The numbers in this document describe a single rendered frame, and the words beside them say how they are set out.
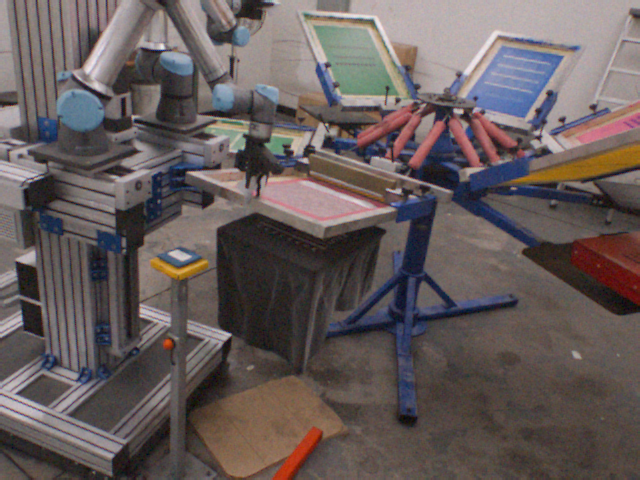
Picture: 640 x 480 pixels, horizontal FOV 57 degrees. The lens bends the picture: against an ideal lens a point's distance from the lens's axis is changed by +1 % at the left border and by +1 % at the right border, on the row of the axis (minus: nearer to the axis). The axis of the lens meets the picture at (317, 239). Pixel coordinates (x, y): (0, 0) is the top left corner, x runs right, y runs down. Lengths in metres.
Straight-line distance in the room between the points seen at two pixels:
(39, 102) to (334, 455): 1.76
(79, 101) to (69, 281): 0.92
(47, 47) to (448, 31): 5.01
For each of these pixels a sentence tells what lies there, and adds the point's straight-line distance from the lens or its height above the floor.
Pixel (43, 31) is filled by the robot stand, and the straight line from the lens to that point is 2.13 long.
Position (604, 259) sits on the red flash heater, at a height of 1.09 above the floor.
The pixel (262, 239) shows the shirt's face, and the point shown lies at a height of 0.95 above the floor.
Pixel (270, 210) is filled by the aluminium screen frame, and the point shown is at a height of 1.14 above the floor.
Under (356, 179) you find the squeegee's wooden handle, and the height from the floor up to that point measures 1.10.
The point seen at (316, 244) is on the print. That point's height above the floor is 0.95.
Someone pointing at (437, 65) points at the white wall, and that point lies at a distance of 6.64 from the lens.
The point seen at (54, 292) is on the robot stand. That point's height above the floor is 0.58.
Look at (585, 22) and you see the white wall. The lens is 6.18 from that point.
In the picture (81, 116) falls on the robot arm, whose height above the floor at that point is 1.41.
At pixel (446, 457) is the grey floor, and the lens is 2.74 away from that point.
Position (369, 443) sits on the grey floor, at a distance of 2.69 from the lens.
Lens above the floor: 1.86
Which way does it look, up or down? 25 degrees down
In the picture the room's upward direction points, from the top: 7 degrees clockwise
